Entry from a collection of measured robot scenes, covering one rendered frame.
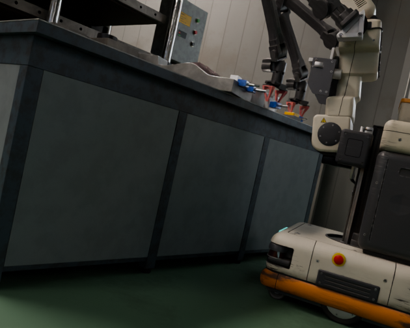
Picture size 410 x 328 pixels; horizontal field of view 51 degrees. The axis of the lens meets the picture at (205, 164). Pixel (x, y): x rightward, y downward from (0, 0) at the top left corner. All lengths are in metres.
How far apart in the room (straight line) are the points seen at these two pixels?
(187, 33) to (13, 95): 1.80
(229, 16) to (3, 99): 3.96
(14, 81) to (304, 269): 1.24
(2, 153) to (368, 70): 1.48
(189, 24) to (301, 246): 1.78
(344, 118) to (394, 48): 2.85
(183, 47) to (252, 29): 2.13
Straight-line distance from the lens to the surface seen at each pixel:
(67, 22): 2.41
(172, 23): 2.77
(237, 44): 5.04
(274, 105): 2.14
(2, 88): 1.50
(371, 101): 4.66
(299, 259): 1.80
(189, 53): 3.04
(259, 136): 2.20
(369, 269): 1.78
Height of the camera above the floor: 0.55
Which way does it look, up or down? 2 degrees down
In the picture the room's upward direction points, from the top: 12 degrees clockwise
